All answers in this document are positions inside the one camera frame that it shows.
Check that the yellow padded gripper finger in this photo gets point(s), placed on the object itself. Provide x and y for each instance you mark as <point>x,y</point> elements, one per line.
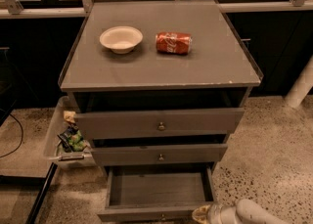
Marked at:
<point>202,214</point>

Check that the grey middle drawer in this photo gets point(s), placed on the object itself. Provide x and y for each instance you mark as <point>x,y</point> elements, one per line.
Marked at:
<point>159,154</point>

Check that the black floor bar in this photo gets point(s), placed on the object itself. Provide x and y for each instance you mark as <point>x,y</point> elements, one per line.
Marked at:
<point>42,194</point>

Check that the grey bottom drawer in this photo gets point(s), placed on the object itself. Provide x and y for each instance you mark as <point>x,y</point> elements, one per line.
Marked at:
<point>156,192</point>

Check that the grey top drawer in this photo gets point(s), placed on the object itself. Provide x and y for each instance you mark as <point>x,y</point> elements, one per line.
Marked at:
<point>142,124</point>

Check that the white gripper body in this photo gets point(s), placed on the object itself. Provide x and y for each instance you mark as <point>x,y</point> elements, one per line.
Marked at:
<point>217,214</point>

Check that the green snack bag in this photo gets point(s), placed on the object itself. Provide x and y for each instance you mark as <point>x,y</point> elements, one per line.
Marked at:
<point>72,140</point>

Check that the white paper bowl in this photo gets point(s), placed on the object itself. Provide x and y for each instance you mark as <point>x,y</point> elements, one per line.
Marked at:
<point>121,39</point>

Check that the white pipe post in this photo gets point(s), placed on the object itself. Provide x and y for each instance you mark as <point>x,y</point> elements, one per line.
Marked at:
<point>302,86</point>

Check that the grey wooden drawer cabinet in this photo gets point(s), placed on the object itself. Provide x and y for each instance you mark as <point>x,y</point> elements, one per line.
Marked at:
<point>217,73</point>

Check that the red cola can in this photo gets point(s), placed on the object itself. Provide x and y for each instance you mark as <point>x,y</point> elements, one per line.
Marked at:
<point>174,42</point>

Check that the grey drawer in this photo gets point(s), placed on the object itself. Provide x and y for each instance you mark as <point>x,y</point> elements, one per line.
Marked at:
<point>156,192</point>
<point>159,154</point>
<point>142,124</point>

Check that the clear plastic storage bin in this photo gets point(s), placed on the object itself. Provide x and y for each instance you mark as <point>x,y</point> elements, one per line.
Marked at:
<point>54,151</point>

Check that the tan crumpled wrapper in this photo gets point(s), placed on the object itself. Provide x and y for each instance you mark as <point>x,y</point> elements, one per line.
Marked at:
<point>69,116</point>

